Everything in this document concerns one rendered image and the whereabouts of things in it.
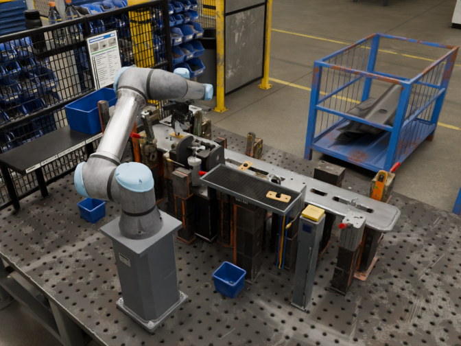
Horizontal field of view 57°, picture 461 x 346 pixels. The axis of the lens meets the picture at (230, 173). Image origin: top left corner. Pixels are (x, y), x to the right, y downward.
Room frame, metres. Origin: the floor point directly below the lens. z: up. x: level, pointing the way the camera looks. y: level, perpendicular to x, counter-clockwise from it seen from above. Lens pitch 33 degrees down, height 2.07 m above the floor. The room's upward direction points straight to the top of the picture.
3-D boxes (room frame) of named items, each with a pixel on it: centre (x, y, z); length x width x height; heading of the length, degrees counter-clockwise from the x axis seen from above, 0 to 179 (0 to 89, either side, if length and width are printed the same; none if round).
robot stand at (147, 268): (1.17, 0.31, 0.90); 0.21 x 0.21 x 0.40; 51
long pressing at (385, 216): (1.72, -0.09, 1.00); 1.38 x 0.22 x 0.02; 55
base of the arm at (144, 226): (1.17, 0.31, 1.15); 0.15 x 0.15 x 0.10
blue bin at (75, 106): (2.16, 0.72, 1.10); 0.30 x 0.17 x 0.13; 153
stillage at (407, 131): (3.66, -1.37, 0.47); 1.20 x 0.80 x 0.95; 140
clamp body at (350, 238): (1.26, -0.46, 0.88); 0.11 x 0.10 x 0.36; 145
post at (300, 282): (1.17, -0.29, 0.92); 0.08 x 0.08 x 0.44; 55
